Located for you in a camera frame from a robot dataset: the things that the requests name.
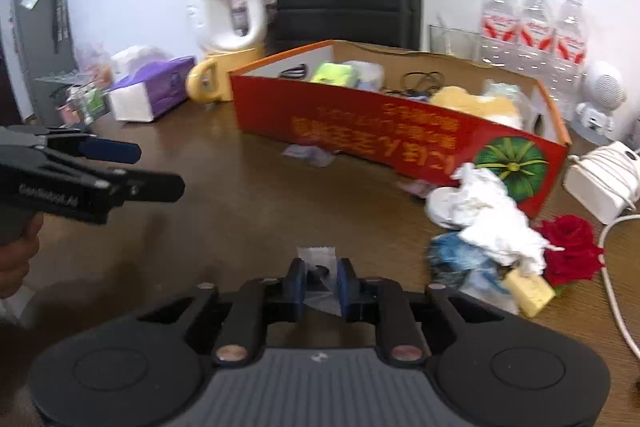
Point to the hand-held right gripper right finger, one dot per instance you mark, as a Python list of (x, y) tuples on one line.
[(343, 289)]

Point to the yellow block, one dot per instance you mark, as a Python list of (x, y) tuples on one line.
[(530, 294)]

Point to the glass cup with spoon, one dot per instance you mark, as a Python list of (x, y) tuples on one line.
[(452, 39)]

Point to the red rose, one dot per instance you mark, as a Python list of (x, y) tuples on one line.
[(570, 247)]

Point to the crumpled white tissue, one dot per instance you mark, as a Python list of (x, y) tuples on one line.
[(490, 217)]

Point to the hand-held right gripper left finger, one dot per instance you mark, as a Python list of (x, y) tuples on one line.
[(297, 288)]

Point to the blue crumpled wrapper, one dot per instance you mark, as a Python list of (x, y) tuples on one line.
[(450, 254)]

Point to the yellow green packet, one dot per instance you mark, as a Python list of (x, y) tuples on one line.
[(331, 74)]

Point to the clear plastic bag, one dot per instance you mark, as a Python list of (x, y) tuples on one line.
[(507, 91)]

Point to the yellow mug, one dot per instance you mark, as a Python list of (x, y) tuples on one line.
[(215, 74)]

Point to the dark grey cabinet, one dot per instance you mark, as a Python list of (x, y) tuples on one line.
[(40, 37)]

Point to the purple tissue box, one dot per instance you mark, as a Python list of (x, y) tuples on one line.
[(150, 89)]

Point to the person's left hand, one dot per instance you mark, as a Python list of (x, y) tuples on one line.
[(17, 262)]

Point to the clear water bottle red label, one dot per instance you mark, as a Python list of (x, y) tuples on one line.
[(569, 47), (536, 32), (499, 22)]

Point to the white power adapter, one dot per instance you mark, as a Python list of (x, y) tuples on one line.
[(600, 187)]

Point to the yellow plush toy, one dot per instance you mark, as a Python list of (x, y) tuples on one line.
[(470, 104)]

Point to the colourful small items cluster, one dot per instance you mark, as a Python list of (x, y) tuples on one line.
[(85, 97)]

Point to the purple wrapper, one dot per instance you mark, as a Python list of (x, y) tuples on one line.
[(310, 154)]

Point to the red cardboard box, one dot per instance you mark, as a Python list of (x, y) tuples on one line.
[(350, 122)]

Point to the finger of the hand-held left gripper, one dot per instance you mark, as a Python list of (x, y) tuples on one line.
[(110, 151), (150, 187)]

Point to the white robot figure speaker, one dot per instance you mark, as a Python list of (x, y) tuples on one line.
[(600, 97)]

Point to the clear plastic wrapper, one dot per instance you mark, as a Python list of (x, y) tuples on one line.
[(315, 253)]

